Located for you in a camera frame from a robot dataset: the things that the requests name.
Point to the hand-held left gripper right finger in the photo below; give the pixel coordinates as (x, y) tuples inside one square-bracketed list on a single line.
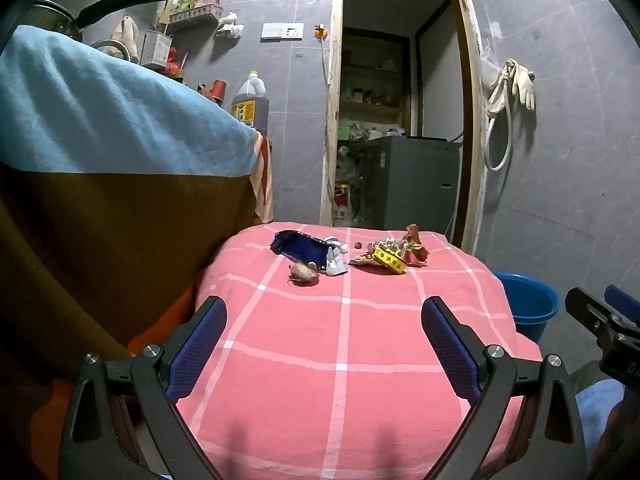
[(450, 350)]

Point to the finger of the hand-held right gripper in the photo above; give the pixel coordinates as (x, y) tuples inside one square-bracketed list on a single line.
[(590, 310), (622, 302)]

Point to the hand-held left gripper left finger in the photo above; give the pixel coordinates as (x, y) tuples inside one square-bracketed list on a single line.
[(200, 350)]

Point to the blue plastic bucket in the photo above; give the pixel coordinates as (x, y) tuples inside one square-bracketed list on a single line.
[(535, 310)]

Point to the yellow wrapper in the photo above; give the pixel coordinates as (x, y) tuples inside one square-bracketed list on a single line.
[(390, 260)]

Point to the tan shrivelled bulb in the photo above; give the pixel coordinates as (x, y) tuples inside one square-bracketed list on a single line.
[(305, 274)]

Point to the person's blue jeans leg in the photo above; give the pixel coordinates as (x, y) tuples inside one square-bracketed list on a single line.
[(597, 410)]

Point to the red wrapper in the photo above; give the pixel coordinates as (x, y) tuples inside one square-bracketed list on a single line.
[(415, 252)]

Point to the pink checked blanket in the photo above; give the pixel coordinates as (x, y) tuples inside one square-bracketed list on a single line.
[(340, 340)]

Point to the white printed wrapper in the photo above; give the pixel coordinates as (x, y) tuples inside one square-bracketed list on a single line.
[(362, 259)]

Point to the blue and white wrapper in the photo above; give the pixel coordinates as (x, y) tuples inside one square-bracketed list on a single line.
[(300, 247)]

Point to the brown wooden cabinet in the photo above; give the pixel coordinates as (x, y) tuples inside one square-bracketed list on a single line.
[(100, 240)]

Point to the grey refrigerator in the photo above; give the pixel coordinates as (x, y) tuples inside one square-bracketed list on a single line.
[(410, 185)]

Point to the red striped cloth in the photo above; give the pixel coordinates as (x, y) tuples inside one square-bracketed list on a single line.
[(262, 185)]

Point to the red and white bag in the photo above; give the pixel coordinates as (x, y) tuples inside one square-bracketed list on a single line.
[(345, 207)]

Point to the white rubber glove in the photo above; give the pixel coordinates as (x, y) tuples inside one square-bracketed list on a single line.
[(525, 85), (500, 90)]

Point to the green box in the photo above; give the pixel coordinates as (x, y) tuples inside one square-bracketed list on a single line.
[(350, 131)]

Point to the large cooking oil bottle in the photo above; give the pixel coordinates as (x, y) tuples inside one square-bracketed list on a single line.
[(250, 105)]

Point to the red cup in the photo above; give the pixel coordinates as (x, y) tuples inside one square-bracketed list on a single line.
[(217, 89)]

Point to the wooden shelf cabinet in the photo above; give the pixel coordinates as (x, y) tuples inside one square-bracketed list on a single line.
[(370, 80)]

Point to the metal box grater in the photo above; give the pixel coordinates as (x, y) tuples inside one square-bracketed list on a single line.
[(157, 50)]

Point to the metal bowl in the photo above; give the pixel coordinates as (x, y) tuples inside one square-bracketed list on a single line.
[(117, 47)]

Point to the white crumpled rags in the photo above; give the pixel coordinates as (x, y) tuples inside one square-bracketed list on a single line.
[(230, 27)]

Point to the beige cloth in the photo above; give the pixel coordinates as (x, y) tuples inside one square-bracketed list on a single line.
[(127, 30)]

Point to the wooden door frame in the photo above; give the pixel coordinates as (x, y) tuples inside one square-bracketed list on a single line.
[(332, 110)]

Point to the white wall socket panel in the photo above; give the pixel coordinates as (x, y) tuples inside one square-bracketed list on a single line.
[(282, 31)]

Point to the wall rack with packets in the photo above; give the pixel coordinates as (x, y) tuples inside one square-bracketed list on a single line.
[(195, 15)]

